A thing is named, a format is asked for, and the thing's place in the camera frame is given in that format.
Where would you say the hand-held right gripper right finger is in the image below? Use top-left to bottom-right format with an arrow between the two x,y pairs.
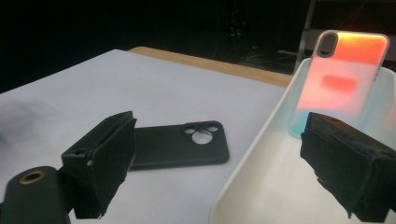
299,112 -> 396,224

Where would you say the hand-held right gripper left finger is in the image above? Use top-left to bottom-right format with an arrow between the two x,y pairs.
61,110 -> 138,219

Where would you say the black phone case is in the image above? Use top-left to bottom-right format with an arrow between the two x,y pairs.
129,120 -> 231,172

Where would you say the white plastic bin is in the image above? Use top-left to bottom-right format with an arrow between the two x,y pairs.
208,57 -> 396,224

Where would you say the pink iridescent phone case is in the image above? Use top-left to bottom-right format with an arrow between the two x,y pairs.
288,29 -> 391,139

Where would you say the white metal stand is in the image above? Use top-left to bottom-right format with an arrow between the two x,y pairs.
293,0 -> 317,74

